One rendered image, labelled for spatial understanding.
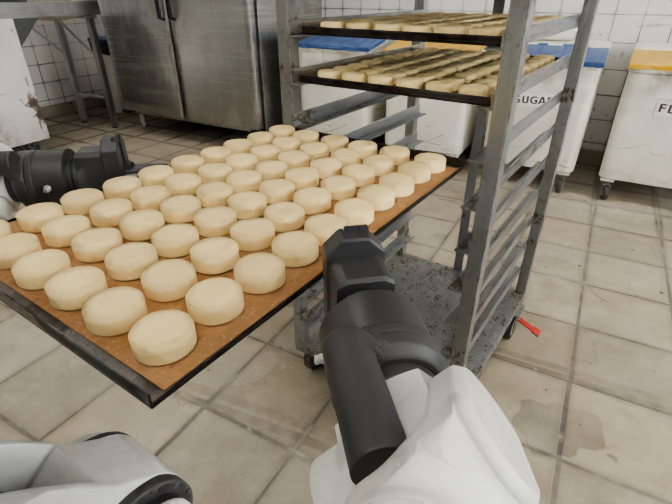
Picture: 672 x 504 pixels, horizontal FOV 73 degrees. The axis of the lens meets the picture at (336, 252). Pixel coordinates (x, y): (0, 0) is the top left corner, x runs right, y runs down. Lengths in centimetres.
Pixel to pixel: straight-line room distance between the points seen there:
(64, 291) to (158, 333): 12
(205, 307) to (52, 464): 33
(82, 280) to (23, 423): 112
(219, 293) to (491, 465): 27
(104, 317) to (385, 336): 23
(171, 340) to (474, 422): 23
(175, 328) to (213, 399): 105
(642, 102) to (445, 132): 100
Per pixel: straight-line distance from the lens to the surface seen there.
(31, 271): 52
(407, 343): 32
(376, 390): 27
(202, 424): 138
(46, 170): 79
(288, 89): 102
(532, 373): 158
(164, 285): 45
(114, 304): 43
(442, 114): 295
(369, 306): 35
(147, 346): 38
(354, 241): 41
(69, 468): 65
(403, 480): 22
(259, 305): 43
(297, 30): 102
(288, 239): 49
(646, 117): 284
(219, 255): 47
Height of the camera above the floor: 103
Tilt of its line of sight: 30 degrees down
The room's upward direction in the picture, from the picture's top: straight up
